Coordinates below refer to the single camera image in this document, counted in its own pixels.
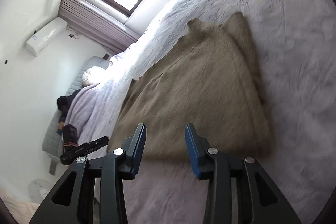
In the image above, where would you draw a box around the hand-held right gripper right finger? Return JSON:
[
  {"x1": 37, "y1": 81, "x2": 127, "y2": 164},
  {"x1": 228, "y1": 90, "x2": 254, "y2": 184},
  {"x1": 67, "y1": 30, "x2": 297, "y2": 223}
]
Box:
[{"x1": 184, "y1": 123, "x2": 303, "y2": 224}]

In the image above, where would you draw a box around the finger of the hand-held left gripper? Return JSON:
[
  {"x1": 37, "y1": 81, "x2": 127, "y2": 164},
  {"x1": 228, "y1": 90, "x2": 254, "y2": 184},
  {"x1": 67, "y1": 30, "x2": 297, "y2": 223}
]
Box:
[{"x1": 86, "y1": 136, "x2": 110, "y2": 153}]

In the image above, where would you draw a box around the olive brown knit sweater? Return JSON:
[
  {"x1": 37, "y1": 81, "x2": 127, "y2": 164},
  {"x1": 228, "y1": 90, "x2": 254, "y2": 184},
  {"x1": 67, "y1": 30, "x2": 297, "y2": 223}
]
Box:
[{"x1": 108, "y1": 11, "x2": 272, "y2": 161}]

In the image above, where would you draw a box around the mauve pleated curtain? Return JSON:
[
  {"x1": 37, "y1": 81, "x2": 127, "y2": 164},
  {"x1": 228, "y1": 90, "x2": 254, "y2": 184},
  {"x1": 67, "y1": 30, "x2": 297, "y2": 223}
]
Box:
[{"x1": 58, "y1": 0, "x2": 140, "y2": 56}]

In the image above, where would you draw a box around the white round pillow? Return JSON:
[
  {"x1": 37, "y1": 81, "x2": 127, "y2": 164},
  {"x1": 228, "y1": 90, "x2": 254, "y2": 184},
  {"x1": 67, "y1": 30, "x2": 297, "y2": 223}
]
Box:
[{"x1": 81, "y1": 66, "x2": 106, "y2": 87}]

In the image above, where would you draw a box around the dark clothes pile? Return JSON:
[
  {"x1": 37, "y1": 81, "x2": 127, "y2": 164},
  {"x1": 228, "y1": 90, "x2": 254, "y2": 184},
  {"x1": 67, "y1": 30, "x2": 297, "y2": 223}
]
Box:
[{"x1": 57, "y1": 89, "x2": 82, "y2": 123}]

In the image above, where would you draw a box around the lavender textured bed blanket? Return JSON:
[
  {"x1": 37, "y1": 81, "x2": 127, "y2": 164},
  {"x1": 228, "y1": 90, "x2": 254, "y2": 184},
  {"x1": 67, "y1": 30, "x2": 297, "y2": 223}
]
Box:
[{"x1": 63, "y1": 0, "x2": 336, "y2": 224}]

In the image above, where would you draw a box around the grey quilted headboard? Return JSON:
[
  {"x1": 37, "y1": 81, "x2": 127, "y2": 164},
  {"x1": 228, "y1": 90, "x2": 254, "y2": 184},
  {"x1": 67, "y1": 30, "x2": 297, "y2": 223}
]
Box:
[{"x1": 42, "y1": 56, "x2": 111, "y2": 159}]

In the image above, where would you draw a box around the white wall air conditioner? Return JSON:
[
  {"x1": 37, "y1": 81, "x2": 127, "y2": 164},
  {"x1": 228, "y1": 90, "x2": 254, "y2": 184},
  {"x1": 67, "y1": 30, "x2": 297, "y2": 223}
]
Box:
[{"x1": 25, "y1": 17, "x2": 68, "y2": 57}]

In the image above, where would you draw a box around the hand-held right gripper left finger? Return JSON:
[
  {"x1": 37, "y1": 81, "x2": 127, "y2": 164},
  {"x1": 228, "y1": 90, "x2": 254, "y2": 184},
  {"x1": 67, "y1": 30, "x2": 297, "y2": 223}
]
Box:
[{"x1": 29, "y1": 123, "x2": 147, "y2": 224}]

